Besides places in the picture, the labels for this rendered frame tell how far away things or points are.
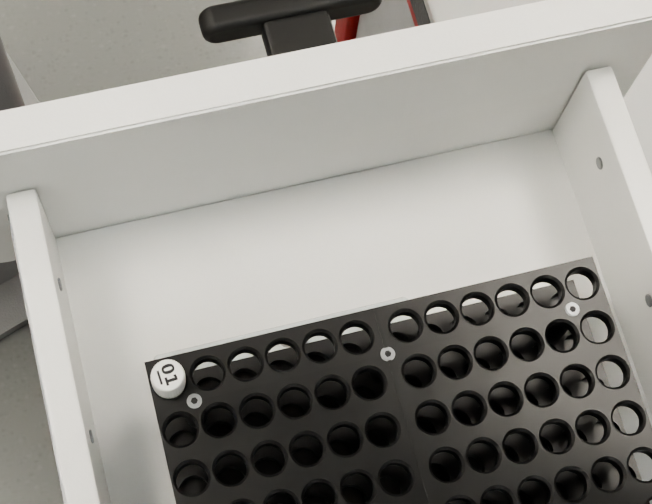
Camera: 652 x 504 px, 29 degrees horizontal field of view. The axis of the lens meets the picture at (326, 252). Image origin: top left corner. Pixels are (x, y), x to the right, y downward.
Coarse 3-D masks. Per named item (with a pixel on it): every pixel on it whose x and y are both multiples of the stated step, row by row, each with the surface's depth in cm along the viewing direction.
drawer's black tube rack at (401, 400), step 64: (448, 320) 50; (576, 320) 48; (320, 384) 47; (384, 384) 46; (448, 384) 46; (512, 384) 47; (576, 384) 50; (192, 448) 45; (256, 448) 45; (320, 448) 48; (384, 448) 46; (448, 448) 46; (512, 448) 49; (576, 448) 46; (640, 448) 46
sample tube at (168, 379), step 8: (168, 360) 45; (160, 368) 45; (168, 368) 45; (176, 368) 45; (152, 376) 45; (160, 376) 45; (168, 376) 45; (176, 376) 45; (184, 376) 45; (152, 384) 45; (160, 384) 44; (168, 384) 45; (176, 384) 45; (184, 384) 45; (160, 392) 45; (168, 392) 45; (176, 392) 45
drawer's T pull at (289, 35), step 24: (240, 0) 50; (264, 0) 50; (288, 0) 50; (312, 0) 50; (336, 0) 50; (360, 0) 50; (216, 24) 49; (240, 24) 50; (264, 24) 50; (288, 24) 50; (312, 24) 50; (288, 48) 49
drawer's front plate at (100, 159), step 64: (576, 0) 49; (640, 0) 49; (256, 64) 47; (320, 64) 47; (384, 64) 48; (448, 64) 48; (512, 64) 50; (576, 64) 51; (640, 64) 53; (0, 128) 46; (64, 128) 46; (128, 128) 46; (192, 128) 47; (256, 128) 49; (320, 128) 51; (384, 128) 52; (448, 128) 54; (512, 128) 56; (0, 192) 48; (64, 192) 50; (128, 192) 52; (192, 192) 53; (256, 192) 55; (0, 256) 54
